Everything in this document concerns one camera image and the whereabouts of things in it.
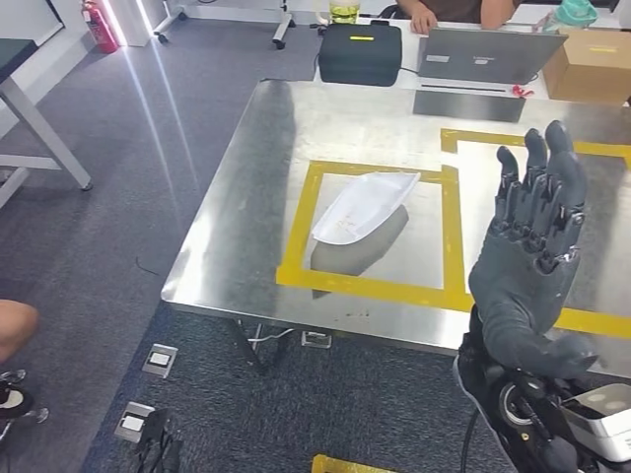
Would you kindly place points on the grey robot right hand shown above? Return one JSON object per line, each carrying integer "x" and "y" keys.
{"x": 518, "y": 294}

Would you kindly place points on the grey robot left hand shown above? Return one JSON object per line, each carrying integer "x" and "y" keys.
{"x": 171, "y": 454}

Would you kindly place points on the white plastic car part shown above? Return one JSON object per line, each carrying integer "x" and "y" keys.
{"x": 364, "y": 209}

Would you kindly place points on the stainless steel workbench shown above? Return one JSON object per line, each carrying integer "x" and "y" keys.
{"x": 246, "y": 196}

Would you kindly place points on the large yellow tape rectangle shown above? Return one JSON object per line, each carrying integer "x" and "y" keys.
{"x": 483, "y": 138}

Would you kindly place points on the chrome base stool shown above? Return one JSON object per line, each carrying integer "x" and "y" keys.
{"x": 39, "y": 414}

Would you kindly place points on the small red ribbon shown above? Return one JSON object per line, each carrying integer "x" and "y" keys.
{"x": 522, "y": 91}

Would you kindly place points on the grey laptop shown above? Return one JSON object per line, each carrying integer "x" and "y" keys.
{"x": 493, "y": 55}

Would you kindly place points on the cardboard box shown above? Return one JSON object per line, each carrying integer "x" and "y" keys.
{"x": 592, "y": 68}

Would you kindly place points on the small yellow tape rectangle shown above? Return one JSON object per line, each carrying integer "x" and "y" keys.
{"x": 296, "y": 241}

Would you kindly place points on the teal water bottle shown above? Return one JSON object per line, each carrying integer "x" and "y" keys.
{"x": 571, "y": 12}

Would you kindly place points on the black hard case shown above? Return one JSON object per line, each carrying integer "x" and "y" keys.
{"x": 360, "y": 59}

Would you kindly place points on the yellow-green drink jug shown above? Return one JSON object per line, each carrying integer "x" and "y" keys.
{"x": 343, "y": 12}

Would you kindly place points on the white desk green top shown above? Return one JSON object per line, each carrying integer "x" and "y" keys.
{"x": 35, "y": 117}

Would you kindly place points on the white wheeled stand leg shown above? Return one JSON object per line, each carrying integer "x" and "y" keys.
{"x": 283, "y": 29}

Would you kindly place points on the red fire extinguisher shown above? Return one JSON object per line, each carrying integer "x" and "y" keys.
{"x": 101, "y": 29}

